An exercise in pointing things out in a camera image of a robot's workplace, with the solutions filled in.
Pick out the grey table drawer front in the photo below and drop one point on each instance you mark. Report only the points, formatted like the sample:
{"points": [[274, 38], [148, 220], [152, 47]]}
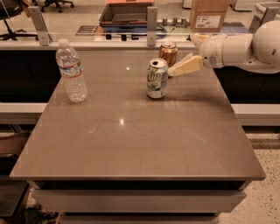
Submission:
{"points": [[137, 201]]}

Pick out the green white soda can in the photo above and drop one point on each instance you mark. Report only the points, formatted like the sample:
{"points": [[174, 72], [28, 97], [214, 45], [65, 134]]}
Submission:
{"points": [[157, 78]]}

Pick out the clear plastic water bottle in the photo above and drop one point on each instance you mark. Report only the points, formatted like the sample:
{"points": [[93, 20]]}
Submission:
{"points": [[70, 68]]}

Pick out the cardboard box with label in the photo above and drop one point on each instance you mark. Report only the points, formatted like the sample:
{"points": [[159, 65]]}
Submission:
{"points": [[208, 15]]}

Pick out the grey metal post left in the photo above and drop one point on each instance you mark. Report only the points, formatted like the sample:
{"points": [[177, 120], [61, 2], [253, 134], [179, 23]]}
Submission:
{"points": [[44, 37]]}

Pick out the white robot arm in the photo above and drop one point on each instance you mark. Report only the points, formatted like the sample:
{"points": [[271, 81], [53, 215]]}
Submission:
{"points": [[257, 53]]}

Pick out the black office chair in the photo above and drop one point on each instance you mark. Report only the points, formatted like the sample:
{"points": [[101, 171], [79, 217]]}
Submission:
{"points": [[8, 10], [57, 3]]}

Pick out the grey metal post middle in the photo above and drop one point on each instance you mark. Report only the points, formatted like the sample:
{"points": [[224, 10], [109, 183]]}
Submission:
{"points": [[152, 15]]}

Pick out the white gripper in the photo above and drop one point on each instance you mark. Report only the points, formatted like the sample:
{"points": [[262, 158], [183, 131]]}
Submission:
{"points": [[212, 52]]}

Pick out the grey metal post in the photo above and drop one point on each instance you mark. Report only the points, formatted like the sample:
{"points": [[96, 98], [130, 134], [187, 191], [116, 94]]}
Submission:
{"points": [[264, 12], [44, 37], [152, 15]]}

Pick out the grey metal post right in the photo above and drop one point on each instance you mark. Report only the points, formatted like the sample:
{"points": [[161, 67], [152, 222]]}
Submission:
{"points": [[264, 12]]}

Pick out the open grey tray box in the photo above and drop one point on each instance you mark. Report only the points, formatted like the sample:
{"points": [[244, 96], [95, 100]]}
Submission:
{"points": [[126, 12]]}

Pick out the orange soda can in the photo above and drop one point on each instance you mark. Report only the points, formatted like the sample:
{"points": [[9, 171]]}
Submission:
{"points": [[168, 51]]}

